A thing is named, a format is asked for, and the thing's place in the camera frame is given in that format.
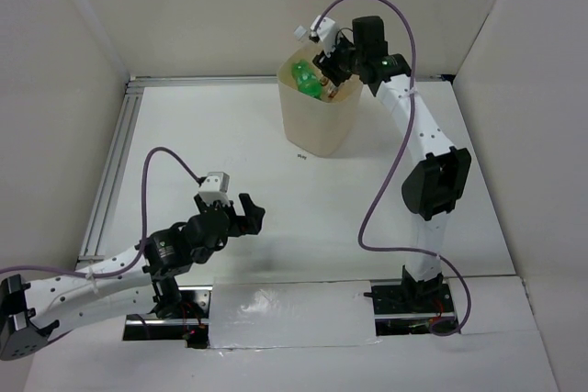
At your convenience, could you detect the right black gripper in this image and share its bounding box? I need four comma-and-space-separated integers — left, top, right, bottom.
312, 28, 365, 87

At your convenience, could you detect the green plastic bottle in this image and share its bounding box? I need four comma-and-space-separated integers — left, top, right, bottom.
290, 60, 322, 100

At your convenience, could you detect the red cap labelled bottle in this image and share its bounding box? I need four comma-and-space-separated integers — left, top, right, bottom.
321, 78, 339, 103

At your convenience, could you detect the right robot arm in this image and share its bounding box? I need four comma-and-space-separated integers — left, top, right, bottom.
311, 16, 471, 311

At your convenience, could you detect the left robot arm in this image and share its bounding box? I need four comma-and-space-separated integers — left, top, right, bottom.
1, 194, 266, 361

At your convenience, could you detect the beige plastic bin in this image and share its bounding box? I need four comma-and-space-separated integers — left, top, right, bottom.
277, 43, 363, 157

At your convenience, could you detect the silver tape sheet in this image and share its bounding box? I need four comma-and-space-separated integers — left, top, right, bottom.
209, 281, 377, 350

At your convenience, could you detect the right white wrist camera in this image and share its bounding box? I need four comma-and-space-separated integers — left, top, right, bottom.
294, 17, 341, 56

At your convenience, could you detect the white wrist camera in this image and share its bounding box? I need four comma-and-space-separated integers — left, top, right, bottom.
294, 17, 341, 56
198, 172, 230, 207

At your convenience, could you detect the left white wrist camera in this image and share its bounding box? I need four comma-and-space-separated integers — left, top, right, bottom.
198, 172, 230, 207

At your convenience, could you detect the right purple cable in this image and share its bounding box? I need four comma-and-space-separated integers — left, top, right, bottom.
315, 0, 472, 334

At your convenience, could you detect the purple cable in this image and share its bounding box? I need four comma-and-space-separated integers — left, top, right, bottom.
0, 147, 206, 347
315, 0, 472, 334

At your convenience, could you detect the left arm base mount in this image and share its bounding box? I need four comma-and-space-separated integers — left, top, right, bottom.
122, 286, 212, 350

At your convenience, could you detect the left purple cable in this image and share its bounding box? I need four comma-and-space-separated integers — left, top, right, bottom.
0, 147, 206, 347

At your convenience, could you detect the aluminium frame rail left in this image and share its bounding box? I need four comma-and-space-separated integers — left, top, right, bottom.
76, 78, 143, 268

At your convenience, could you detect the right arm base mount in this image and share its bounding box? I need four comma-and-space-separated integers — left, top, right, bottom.
363, 268, 458, 336

